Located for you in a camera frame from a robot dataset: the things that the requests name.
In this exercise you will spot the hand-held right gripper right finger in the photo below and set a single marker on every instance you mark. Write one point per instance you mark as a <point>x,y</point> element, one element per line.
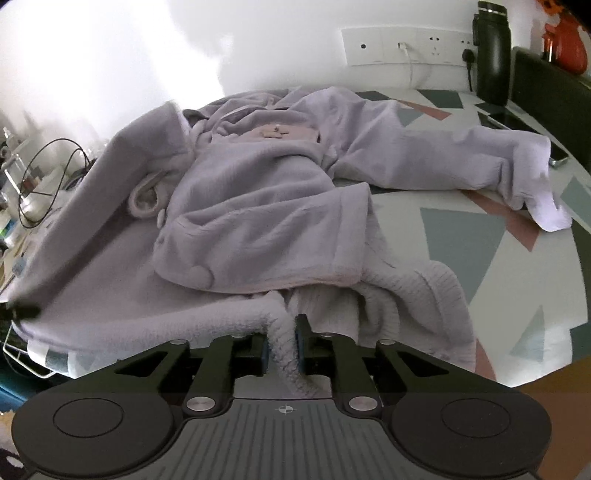
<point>300,350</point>

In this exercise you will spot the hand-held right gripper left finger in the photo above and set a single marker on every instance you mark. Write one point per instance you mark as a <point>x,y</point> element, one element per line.
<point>265,357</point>

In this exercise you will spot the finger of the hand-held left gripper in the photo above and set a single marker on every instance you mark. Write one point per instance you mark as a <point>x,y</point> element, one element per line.
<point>23,312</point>

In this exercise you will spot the lavender fleece robe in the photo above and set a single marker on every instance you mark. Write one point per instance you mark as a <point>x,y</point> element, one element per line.
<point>258,194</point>

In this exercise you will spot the smartphone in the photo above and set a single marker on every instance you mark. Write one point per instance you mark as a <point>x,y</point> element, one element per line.
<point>503,117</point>

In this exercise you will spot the black water bottle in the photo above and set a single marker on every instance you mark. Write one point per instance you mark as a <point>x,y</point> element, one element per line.
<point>491,55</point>

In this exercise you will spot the black glossy box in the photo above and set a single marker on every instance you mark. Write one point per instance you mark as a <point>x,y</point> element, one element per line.
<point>554,101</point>

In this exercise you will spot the orange vase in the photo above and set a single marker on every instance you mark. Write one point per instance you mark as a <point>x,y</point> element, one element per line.
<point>565,46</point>

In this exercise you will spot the white wall socket panel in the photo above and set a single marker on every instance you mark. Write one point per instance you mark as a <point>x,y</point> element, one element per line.
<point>369,46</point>

